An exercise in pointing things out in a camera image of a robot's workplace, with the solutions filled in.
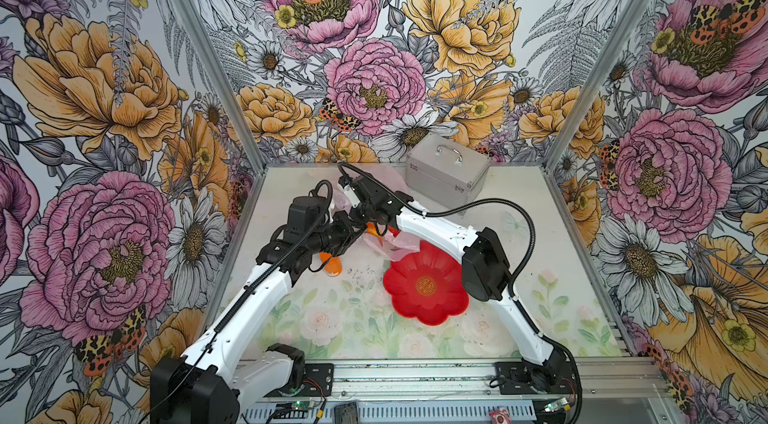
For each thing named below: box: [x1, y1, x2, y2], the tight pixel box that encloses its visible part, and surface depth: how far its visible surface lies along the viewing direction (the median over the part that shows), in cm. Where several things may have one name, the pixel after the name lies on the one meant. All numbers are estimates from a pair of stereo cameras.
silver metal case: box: [405, 134, 491, 213], surface depth 104 cm
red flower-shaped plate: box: [383, 241, 470, 327], surface depth 90 cm
